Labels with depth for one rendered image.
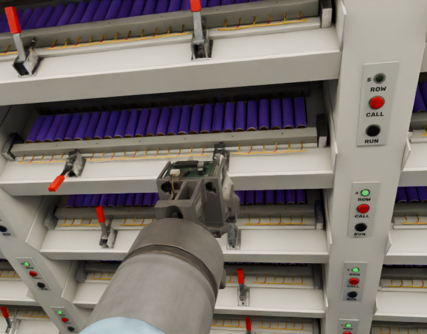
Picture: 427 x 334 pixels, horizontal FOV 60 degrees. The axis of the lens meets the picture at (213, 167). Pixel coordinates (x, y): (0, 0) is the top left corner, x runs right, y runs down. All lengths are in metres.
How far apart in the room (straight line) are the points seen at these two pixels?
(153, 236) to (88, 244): 0.53
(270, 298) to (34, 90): 0.63
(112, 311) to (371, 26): 0.41
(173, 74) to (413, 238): 0.52
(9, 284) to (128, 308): 0.90
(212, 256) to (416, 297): 0.65
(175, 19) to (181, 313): 0.41
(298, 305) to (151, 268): 0.62
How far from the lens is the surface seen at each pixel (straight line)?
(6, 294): 1.14
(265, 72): 0.51
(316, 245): 0.73
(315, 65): 0.51
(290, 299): 0.89
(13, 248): 0.93
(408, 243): 0.76
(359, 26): 0.50
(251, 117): 0.64
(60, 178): 0.66
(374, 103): 0.53
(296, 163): 0.60
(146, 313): 0.26
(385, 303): 0.91
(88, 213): 0.85
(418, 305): 0.92
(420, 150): 0.64
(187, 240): 0.32
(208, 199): 0.41
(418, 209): 0.77
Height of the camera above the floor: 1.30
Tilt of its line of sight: 36 degrees down
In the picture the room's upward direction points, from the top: 10 degrees counter-clockwise
